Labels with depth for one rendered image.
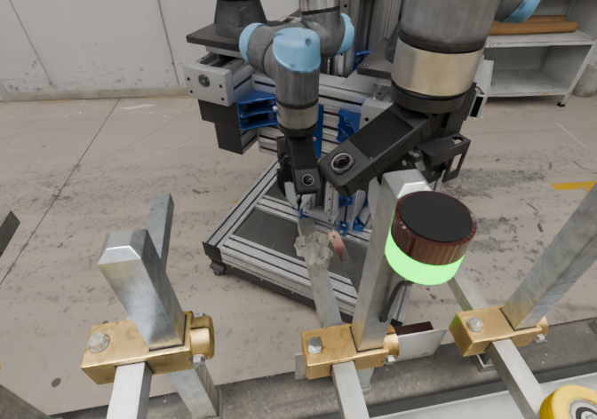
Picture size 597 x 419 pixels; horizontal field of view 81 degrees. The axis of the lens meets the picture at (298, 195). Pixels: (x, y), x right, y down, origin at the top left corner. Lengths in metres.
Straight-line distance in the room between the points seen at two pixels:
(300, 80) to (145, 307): 0.40
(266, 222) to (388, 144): 1.27
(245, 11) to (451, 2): 0.78
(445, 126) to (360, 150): 0.10
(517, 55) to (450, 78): 3.33
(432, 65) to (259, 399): 0.58
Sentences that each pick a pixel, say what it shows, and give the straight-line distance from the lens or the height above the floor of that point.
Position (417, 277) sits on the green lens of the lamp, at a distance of 0.30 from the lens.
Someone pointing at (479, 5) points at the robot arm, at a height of 1.29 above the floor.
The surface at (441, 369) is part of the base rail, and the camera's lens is 0.75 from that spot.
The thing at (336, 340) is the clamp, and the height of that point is 0.87.
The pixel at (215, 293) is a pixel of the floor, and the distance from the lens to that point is 1.65.
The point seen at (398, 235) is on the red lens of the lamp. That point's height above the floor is 1.16.
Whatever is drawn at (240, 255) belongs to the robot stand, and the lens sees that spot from 1.45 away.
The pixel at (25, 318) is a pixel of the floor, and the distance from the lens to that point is 1.92.
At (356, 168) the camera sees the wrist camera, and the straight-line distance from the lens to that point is 0.35.
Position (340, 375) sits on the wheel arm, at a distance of 0.53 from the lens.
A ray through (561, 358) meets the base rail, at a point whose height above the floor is 0.70.
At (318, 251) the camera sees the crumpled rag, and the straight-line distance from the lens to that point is 0.63.
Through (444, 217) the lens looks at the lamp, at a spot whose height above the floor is 1.17.
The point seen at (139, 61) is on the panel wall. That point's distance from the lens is 3.20.
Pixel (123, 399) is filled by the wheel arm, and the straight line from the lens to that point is 0.45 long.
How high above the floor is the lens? 1.36
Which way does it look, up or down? 42 degrees down
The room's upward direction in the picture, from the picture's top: straight up
